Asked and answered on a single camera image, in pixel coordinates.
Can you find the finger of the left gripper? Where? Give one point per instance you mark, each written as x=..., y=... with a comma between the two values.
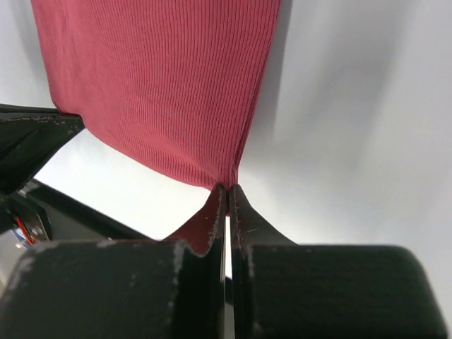
x=30, y=136

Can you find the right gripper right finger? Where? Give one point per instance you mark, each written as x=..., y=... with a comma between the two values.
x=286, y=290

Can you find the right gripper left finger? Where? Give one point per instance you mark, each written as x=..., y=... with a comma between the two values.
x=140, y=288

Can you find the maroon garment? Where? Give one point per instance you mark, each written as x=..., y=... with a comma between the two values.
x=170, y=84

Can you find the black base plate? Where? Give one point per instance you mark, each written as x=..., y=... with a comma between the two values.
x=39, y=213

